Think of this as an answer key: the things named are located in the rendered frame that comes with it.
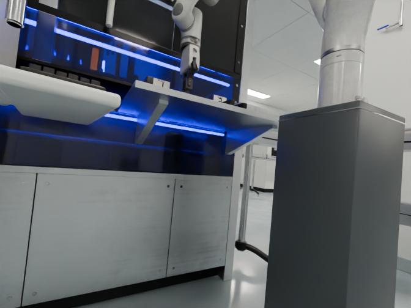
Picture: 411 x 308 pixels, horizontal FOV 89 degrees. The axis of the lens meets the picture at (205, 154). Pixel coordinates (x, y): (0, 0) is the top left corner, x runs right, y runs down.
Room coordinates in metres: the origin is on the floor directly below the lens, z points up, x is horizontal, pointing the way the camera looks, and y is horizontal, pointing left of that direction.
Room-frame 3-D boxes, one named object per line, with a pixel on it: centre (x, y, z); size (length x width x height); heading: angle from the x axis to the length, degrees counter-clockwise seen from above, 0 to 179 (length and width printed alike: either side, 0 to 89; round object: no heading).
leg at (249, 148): (1.49, -0.31, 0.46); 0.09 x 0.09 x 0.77; 29
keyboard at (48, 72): (0.56, 0.40, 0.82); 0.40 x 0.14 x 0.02; 37
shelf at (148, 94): (0.93, 0.02, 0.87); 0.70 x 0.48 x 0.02; 119
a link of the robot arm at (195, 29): (0.85, 0.11, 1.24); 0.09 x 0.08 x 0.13; 155
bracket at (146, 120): (0.80, 0.23, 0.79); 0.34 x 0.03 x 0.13; 29
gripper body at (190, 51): (0.85, 0.10, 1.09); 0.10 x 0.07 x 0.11; 29
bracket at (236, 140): (1.04, -0.21, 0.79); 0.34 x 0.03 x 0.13; 29
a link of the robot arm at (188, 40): (0.85, 0.10, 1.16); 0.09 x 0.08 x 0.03; 29
